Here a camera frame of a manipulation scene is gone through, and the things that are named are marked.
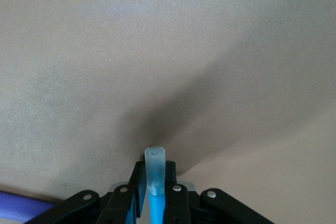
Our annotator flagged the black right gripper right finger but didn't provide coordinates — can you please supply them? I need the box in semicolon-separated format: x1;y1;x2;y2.
161;161;274;224

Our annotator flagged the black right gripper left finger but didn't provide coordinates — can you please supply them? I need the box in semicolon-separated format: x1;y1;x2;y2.
25;160;146;224

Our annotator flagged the blue marker pen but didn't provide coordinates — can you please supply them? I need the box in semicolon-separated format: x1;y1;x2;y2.
143;145;167;224

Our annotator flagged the purple marker pen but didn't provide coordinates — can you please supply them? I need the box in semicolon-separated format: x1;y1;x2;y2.
0;191;55;222

